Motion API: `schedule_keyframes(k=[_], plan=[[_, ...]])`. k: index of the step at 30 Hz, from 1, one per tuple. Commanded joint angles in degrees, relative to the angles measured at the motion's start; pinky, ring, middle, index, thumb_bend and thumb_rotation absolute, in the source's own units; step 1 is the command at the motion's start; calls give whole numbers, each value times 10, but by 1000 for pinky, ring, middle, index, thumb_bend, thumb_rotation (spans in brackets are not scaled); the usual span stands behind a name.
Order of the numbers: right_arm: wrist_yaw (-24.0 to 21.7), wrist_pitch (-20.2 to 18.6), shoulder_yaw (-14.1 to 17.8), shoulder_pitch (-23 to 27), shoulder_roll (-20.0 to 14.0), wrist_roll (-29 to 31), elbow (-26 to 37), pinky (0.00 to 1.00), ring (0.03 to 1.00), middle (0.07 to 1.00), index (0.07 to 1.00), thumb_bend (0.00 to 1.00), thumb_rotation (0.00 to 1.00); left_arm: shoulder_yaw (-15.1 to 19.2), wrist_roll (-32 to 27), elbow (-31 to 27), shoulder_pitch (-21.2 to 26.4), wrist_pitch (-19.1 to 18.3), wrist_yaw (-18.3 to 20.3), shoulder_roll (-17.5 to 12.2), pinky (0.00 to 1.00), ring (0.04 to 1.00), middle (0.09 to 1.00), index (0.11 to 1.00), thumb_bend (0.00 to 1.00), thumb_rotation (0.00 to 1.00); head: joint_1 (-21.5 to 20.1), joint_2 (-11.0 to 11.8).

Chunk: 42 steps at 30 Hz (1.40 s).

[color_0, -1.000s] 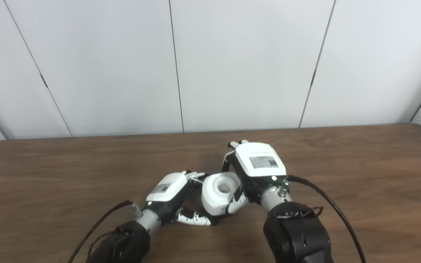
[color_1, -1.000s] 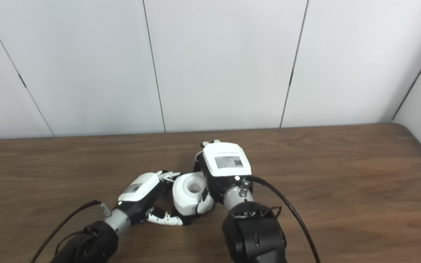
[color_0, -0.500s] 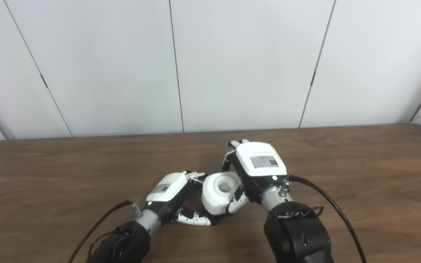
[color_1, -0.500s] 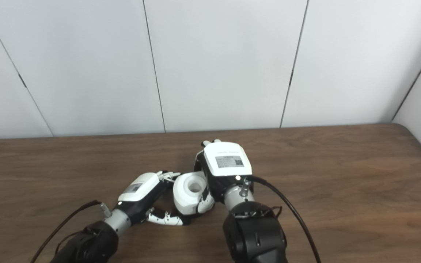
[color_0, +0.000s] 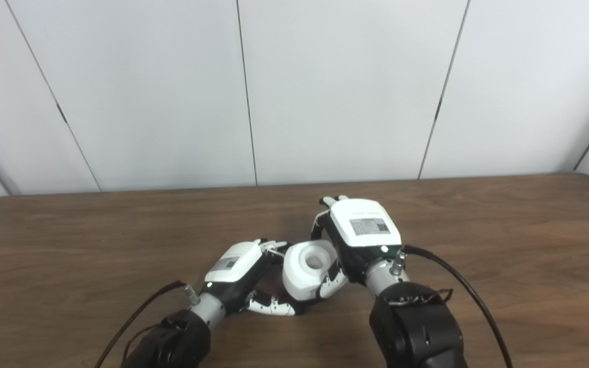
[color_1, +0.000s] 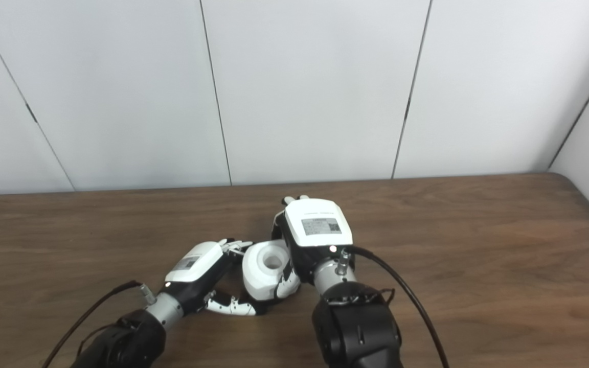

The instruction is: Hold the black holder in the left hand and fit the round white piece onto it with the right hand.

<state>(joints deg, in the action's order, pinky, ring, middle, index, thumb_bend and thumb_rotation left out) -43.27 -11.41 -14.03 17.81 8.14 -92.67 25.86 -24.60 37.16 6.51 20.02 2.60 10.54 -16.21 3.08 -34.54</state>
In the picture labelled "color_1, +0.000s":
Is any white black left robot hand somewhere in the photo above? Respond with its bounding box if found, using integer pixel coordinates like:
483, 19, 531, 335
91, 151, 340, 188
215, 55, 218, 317
162, 239, 269, 316

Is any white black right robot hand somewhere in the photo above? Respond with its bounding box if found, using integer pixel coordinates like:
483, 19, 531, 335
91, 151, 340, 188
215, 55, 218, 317
273, 195, 355, 300

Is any round white plastic piece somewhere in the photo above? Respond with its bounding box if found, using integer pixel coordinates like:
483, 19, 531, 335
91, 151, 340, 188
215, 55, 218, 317
242, 241, 293, 301

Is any black flanged holder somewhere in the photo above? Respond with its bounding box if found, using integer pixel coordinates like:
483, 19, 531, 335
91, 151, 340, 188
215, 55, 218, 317
254, 296, 287, 313

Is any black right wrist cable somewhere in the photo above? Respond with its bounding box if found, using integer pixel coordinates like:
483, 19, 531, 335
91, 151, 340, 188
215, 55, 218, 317
343, 246, 451, 368

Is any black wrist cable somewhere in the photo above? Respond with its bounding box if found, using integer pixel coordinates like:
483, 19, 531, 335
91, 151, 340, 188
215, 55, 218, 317
43, 280, 155, 368
343, 246, 451, 368

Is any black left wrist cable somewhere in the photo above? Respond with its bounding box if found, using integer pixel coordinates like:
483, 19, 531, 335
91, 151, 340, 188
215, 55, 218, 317
43, 280, 155, 368

